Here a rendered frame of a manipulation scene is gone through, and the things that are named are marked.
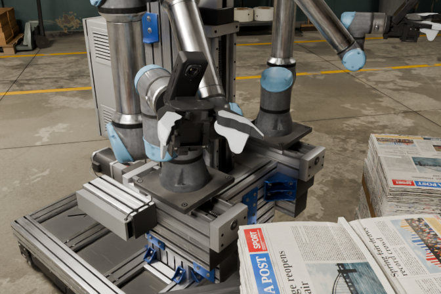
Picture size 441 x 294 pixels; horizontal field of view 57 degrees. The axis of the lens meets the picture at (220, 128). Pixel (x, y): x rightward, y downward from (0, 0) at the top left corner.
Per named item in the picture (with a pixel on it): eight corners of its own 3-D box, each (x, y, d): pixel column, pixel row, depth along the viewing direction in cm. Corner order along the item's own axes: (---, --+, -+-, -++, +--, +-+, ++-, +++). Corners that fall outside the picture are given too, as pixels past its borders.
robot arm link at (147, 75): (169, 97, 90) (167, 60, 86) (186, 115, 81) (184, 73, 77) (134, 102, 87) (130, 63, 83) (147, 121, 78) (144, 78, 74)
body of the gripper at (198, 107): (214, 155, 67) (189, 128, 77) (221, 106, 64) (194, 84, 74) (170, 159, 64) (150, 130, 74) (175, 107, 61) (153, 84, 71)
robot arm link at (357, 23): (338, 32, 156) (341, 9, 152) (369, 33, 153) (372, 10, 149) (338, 36, 149) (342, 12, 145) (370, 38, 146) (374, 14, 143)
